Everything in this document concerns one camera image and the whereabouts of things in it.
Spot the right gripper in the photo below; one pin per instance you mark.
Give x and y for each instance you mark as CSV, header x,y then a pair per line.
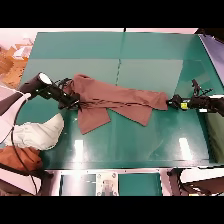
x,y
178,101

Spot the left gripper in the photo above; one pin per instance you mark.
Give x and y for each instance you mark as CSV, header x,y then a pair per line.
x,y
69,101

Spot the brown shirt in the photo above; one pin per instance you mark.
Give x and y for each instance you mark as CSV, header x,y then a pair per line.
x,y
116,100

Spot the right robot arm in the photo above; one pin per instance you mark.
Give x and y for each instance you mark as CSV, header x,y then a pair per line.
x,y
213,103

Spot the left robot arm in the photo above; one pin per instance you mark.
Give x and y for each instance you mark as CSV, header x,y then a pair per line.
x,y
36,85

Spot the white garment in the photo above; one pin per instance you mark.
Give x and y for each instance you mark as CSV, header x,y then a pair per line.
x,y
36,135

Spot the orange garment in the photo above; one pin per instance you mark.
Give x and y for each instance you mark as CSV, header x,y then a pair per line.
x,y
20,158

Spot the silver frame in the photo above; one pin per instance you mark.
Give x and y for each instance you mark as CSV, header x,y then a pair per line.
x,y
106,183

